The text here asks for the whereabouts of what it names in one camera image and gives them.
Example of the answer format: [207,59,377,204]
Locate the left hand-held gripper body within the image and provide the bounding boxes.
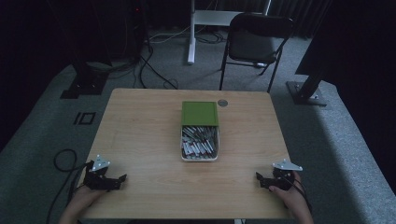
[82,154,120,191]

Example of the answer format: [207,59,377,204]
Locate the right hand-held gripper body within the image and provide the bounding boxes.
[266,159,304,191]

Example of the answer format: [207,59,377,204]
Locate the white storage box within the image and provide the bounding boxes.
[180,124,220,162]

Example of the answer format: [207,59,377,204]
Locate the green box lid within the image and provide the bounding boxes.
[181,101,219,128]

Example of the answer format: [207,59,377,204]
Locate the person's right hand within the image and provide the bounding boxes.
[268,171,310,217]

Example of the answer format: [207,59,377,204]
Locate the person's left hand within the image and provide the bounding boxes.
[66,185,107,218]

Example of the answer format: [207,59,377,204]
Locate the pile of small packets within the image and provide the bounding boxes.
[181,125,219,161]

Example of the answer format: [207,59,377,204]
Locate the black metal stand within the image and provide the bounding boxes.
[60,46,110,100]
[286,62,329,107]

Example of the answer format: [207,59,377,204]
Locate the black folding chair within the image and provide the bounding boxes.
[219,12,295,94]

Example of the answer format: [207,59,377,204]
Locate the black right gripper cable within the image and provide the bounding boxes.
[289,175,314,216]

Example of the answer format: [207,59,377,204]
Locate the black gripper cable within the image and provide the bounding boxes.
[46,148,94,224]
[289,175,314,216]

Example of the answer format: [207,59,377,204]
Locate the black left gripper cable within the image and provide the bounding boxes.
[46,148,94,224]

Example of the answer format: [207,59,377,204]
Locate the black floor cables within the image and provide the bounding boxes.
[106,34,179,91]

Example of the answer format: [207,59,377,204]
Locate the white floor cable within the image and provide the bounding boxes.
[148,25,191,45]

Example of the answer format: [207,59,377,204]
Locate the white desk frame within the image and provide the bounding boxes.
[187,0,273,65]

